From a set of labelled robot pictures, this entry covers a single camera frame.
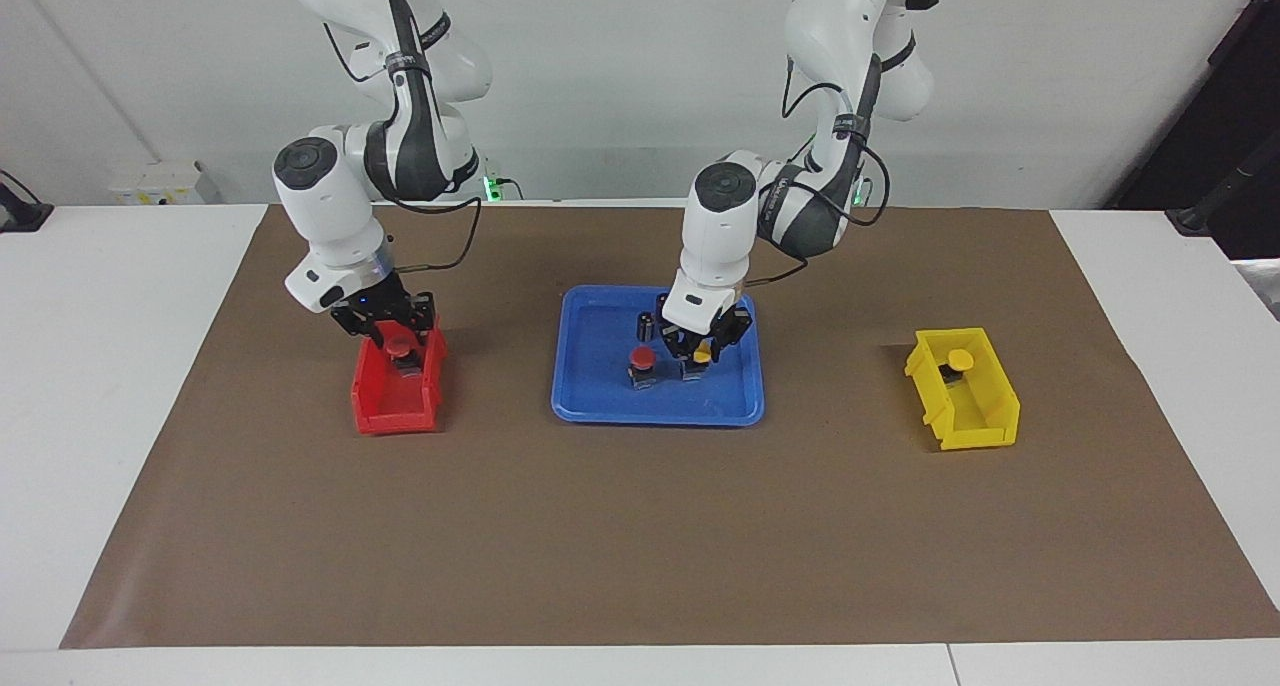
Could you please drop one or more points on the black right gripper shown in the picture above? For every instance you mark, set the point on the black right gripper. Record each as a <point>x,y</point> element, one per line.
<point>385,301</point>

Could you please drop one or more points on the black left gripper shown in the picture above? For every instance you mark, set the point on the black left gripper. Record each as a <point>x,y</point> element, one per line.
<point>715,326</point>

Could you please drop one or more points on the yellow push button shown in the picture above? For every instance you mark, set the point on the yellow push button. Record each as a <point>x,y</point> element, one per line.
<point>702,352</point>
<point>960,359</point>

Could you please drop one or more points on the red push button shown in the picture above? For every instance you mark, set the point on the red push button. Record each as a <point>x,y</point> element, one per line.
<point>642,357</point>
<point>399,347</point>

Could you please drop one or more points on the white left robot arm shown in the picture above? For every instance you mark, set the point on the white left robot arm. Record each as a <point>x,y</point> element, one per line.
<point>720,236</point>

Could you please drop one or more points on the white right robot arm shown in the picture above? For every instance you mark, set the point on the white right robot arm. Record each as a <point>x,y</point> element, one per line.
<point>320,206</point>

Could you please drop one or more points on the blue plastic tray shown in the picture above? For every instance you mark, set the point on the blue plastic tray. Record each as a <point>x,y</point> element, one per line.
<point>600,386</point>

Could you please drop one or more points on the red plastic bin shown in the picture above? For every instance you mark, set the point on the red plastic bin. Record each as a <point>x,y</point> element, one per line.
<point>385,396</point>

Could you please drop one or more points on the brown paper mat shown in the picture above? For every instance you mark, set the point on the brown paper mat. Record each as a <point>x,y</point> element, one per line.
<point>640,536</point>

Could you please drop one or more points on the white power strip box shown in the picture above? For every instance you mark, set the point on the white power strip box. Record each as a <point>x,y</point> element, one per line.
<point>155,183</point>

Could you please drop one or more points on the yellow plastic bin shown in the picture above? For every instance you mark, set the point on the yellow plastic bin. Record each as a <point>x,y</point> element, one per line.
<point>1000,381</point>

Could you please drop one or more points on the black table clamp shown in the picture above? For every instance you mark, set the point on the black table clamp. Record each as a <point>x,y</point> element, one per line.
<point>20,211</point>

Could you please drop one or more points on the black dark panel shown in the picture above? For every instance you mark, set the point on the black dark panel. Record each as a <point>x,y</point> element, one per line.
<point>1230,116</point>

